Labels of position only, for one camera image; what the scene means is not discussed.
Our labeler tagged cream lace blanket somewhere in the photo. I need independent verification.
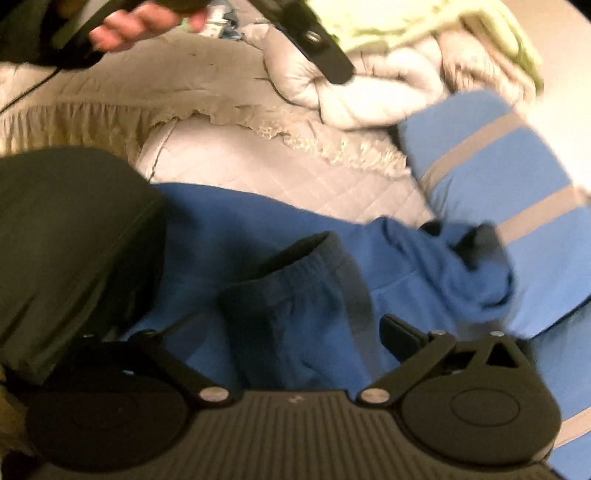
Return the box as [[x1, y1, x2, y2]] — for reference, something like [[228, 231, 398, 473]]
[[0, 32, 411, 181]]

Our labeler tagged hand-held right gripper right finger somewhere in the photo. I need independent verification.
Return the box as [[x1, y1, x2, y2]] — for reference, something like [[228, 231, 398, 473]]
[[359, 314, 525, 409]]

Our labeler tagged dark green cloth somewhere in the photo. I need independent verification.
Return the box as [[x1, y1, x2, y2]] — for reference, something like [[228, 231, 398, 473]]
[[0, 147, 168, 386]]

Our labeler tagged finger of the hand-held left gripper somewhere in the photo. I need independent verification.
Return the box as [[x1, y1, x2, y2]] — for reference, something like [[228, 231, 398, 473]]
[[249, 0, 357, 86]]

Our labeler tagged blue fleece blanket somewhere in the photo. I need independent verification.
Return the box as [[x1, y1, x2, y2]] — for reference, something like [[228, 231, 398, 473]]
[[120, 182, 522, 402]]

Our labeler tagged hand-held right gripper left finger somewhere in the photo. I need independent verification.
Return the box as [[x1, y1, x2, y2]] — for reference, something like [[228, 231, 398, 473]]
[[78, 318, 230, 409]]

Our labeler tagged beige mottled blanket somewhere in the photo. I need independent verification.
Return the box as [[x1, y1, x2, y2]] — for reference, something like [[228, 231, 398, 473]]
[[438, 28, 541, 97]]

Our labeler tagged person's left hand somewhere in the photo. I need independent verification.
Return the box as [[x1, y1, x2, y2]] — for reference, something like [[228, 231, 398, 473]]
[[89, 8, 209, 53]]

